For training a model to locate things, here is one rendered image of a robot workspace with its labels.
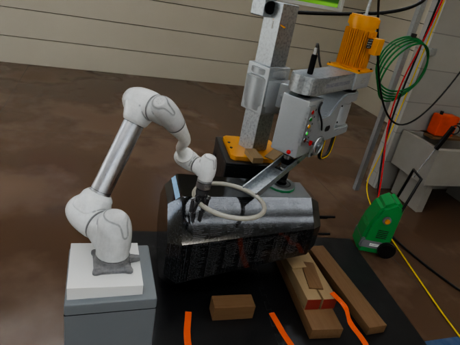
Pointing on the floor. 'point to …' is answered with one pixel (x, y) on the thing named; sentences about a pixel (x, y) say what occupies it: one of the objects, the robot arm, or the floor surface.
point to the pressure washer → (382, 222)
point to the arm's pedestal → (113, 314)
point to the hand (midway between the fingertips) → (196, 217)
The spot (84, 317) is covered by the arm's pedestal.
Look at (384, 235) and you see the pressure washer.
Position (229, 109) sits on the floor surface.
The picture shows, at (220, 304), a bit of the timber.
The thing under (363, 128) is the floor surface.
